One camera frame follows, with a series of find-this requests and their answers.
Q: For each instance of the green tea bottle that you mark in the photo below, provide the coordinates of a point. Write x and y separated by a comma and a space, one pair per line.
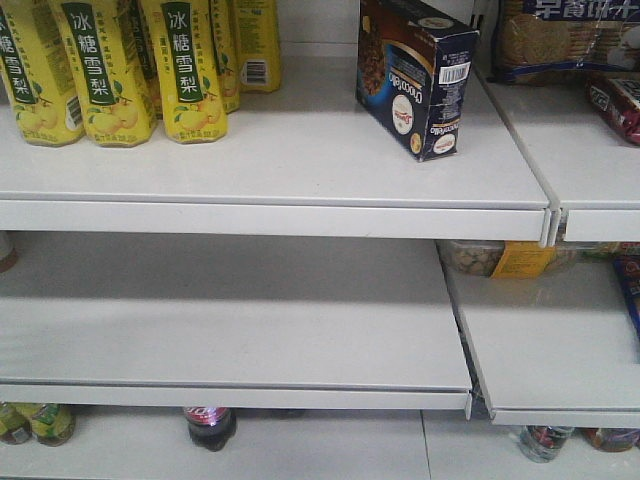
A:
51, 423
15, 427

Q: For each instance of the yellow pear drink bottle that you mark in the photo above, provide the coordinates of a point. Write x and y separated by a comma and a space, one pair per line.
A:
257, 45
37, 76
114, 98
183, 47
223, 36

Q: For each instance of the dark cola bottle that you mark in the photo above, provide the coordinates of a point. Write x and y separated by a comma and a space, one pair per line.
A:
210, 427

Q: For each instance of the large clear biscuit bag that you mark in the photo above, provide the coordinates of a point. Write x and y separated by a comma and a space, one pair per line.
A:
557, 41

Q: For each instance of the dark blue cookie box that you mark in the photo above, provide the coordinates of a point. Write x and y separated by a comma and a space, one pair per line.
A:
413, 64

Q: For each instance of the white store shelving unit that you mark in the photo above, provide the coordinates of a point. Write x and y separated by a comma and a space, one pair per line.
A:
290, 272

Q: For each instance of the clear red label bottle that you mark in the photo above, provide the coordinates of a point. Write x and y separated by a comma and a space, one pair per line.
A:
542, 443

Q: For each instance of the red maroon cookie packet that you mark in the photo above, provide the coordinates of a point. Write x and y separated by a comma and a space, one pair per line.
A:
616, 100

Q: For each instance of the clear tub yellow label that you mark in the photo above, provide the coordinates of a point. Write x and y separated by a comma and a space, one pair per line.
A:
505, 259

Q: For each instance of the blue round cracker packet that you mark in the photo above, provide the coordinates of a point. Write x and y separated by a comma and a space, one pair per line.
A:
627, 272

